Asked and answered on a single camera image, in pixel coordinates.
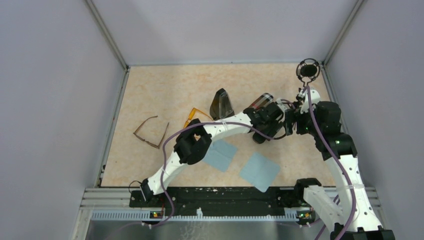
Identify brown frame sunglasses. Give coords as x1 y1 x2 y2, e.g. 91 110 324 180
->
132 115 170 149

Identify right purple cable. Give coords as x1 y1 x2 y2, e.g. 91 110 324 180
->
306 85 357 240

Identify blue cleaning cloth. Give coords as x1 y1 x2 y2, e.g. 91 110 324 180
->
239 152 281 193
202 140 238 172

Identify dark triangular glasses case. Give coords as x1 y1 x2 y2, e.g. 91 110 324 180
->
209 88 235 121

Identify grey slotted cable duct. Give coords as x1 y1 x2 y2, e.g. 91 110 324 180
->
90 209 299 222

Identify orange tinted sunglasses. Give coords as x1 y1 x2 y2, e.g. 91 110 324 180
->
183 107 213 128

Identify plaid glasses case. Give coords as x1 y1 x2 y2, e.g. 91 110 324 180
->
249 92 274 110

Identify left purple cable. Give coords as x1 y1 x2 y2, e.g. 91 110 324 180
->
112 120 286 233

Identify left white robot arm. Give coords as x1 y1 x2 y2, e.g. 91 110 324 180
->
140 102 288 207

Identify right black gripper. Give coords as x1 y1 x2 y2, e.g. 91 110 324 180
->
282 102 322 137

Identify purple cable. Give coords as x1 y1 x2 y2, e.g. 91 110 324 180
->
112 120 286 233
306 85 357 240

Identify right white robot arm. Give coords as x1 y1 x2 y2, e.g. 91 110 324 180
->
285 86 395 240

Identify black textured glasses case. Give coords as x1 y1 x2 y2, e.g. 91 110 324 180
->
252 127 276 144

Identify black microphone on tripod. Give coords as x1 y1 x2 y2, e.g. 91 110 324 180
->
295 58 321 88

